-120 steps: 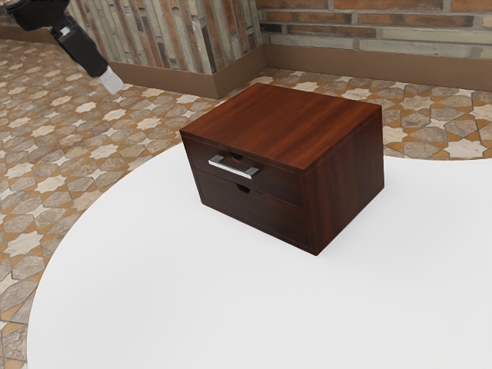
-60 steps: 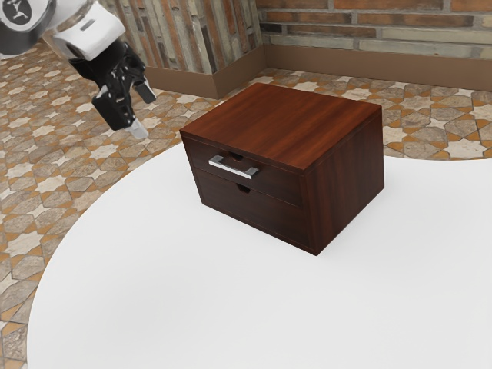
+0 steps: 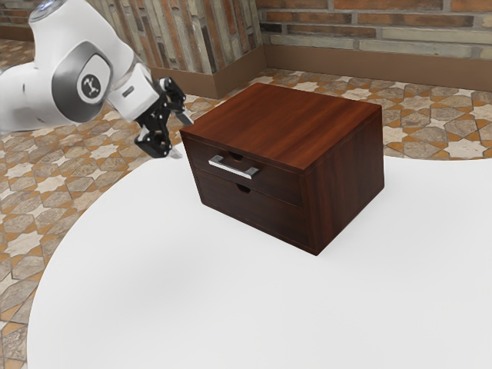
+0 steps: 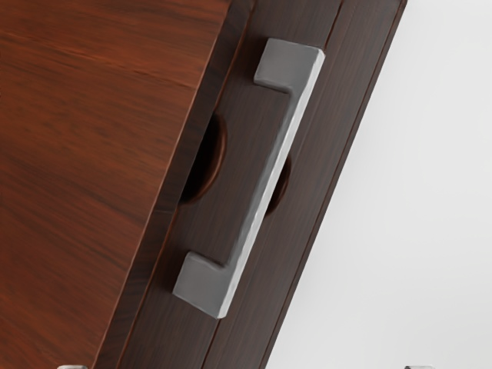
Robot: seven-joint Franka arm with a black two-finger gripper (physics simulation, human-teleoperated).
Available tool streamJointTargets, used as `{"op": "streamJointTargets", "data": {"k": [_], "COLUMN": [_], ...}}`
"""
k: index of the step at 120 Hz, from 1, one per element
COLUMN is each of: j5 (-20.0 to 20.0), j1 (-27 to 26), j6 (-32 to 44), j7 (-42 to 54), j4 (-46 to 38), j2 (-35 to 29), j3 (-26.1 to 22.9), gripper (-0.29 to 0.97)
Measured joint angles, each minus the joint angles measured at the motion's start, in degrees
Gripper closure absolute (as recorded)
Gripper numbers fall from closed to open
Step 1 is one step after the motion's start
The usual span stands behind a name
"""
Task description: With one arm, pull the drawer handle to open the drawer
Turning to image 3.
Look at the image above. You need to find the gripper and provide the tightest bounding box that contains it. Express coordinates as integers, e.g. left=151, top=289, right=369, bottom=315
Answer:
left=134, top=76, right=195, bottom=160

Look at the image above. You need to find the dark wooden drawer cabinet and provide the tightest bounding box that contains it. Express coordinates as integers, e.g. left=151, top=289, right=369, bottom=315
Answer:
left=179, top=82, right=385, bottom=257

